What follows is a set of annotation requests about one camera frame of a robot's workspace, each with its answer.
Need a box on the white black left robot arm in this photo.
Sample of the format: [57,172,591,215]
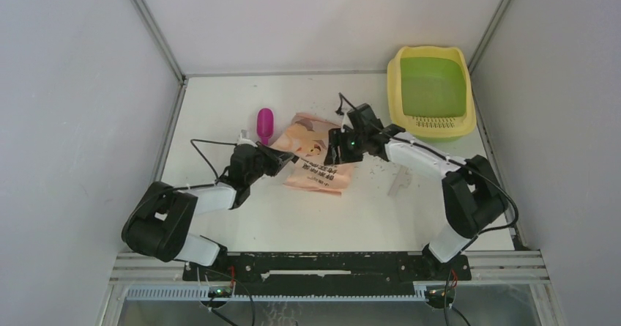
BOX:
[121,144,298,280]

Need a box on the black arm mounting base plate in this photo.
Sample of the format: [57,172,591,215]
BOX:
[182,251,472,297]

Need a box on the pink cat litter bag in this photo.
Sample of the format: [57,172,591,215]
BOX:
[271,113,354,196]

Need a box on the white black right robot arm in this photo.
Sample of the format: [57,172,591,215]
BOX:
[324,103,513,279]

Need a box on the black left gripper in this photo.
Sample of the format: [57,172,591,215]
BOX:
[245,141,294,185]

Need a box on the aluminium front frame rail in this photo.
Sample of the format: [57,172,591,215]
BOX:
[109,251,550,301]

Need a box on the yellow green litter box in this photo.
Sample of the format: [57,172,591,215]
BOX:
[387,45,477,141]

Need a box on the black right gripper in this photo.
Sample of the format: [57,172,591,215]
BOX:
[324,127,367,166]

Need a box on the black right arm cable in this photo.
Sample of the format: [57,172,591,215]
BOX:
[335,93,520,252]

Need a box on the magenta plastic scoop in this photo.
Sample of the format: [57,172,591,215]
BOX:
[256,108,274,146]

